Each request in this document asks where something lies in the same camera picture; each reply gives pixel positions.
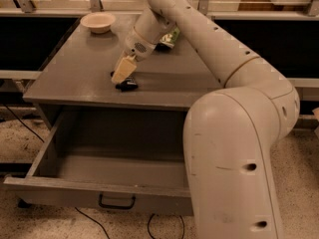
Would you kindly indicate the white gripper with vent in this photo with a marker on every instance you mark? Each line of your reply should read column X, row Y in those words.
column 137, row 46

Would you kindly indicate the dark blue rxbar wrapper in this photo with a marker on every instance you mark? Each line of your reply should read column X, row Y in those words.
column 129, row 84

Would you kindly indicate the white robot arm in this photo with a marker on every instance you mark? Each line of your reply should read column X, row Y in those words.
column 227, row 134

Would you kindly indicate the grey open top drawer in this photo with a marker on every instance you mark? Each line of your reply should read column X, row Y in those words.
column 117, row 152

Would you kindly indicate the green kettle chips bag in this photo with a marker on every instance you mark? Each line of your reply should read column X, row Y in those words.
column 170, row 38

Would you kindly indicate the beige bowl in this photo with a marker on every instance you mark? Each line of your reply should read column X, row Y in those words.
column 98, row 22

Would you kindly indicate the grey cabinet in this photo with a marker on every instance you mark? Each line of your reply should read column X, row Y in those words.
column 77, row 96

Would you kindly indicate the metal railing frame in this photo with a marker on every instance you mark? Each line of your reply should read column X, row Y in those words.
column 34, row 31

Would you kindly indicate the black drawer handle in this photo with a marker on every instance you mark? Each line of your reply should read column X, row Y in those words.
column 116, row 203

